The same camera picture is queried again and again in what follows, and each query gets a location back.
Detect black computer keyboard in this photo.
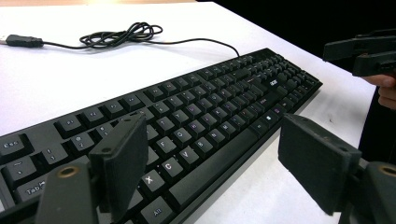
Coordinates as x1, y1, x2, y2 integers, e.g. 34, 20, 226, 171
0, 47, 324, 224

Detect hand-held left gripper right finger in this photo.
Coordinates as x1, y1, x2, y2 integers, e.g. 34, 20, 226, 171
277, 112, 364, 217

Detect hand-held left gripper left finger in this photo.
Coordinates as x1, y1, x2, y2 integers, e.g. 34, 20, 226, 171
88, 112, 149, 224

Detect black keyboard cable with plug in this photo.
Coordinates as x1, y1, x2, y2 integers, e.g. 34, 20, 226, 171
0, 21, 241, 58

